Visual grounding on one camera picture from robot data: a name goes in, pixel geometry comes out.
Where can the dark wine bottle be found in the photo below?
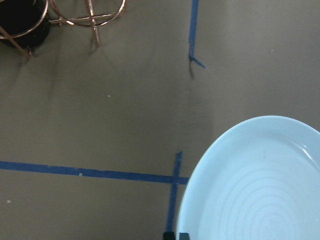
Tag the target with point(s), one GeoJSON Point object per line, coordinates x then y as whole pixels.
{"type": "Point", "coordinates": [26, 21]}

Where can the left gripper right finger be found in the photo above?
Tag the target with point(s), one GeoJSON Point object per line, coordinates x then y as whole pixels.
{"type": "Point", "coordinates": [184, 236]}

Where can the copper wire bottle rack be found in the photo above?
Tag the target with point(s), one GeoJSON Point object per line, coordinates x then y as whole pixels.
{"type": "Point", "coordinates": [91, 20]}

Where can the light blue plate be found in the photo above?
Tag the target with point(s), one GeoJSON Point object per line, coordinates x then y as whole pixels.
{"type": "Point", "coordinates": [260, 180]}

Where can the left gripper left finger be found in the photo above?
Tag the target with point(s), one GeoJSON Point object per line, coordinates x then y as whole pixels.
{"type": "Point", "coordinates": [169, 235]}

